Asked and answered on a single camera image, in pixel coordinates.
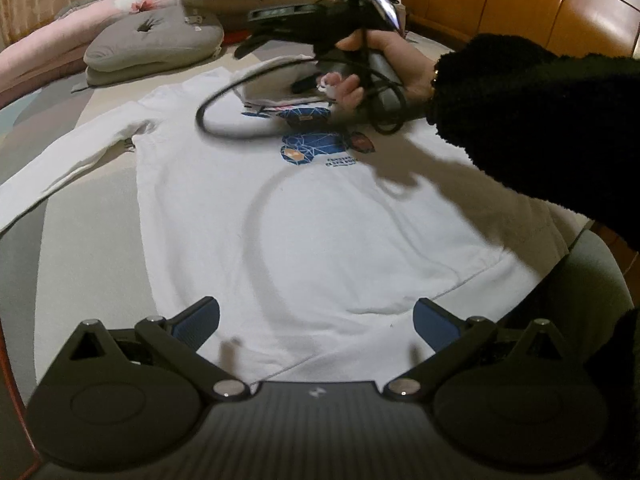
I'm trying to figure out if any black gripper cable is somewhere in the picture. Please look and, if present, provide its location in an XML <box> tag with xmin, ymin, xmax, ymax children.
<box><xmin>195</xmin><ymin>30</ymin><xmax>408</xmax><ymax>138</ymax></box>

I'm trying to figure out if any pink floral quilt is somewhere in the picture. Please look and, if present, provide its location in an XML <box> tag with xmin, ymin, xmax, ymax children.
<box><xmin>0</xmin><ymin>0</ymin><xmax>186</xmax><ymax>108</ymax></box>

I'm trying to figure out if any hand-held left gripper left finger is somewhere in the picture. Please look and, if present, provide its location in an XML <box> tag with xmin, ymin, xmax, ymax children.
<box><xmin>57</xmin><ymin>296</ymin><xmax>248</xmax><ymax>402</ymax></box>

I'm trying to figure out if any white printed long-sleeve shirt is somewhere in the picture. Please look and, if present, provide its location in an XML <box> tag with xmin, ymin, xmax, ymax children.
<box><xmin>0</xmin><ymin>52</ymin><xmax>571</xmax><ymax>386</ymax></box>

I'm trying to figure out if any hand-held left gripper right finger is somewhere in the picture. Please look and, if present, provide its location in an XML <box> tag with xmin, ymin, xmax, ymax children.
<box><xmin>384</xmin><ymin>297</ymin><xmax>576</xmax><ymax>401</ymax></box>

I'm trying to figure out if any grey round cushion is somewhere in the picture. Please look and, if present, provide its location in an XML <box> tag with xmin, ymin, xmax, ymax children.
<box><xmin>72</xmin><ymin>7</ymin><xmax>225</xmax><ymax>92</ymax></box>

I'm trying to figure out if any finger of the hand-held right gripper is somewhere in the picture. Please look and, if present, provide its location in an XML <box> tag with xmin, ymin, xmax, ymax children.
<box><xmin>247</xmin><ymin>5</ymin><xmax>302</xmax><ymax>23</ymax></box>
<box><xmin>234</xmin><ymin>30</ymin><xmax>311</xmax><ymax>59</ymax></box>

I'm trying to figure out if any grey blanket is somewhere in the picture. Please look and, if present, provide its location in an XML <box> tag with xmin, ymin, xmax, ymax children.
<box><xmin>55</xmin><ymin>0</ymin><xmax>121</xmax><ymax>20</ymax></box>

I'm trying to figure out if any person's right hand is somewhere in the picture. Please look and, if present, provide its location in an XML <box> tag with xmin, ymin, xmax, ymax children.
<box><xmin>322</xmin><ymin>30</ymin><xmax>436</xmax><ymax>110</ymax></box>

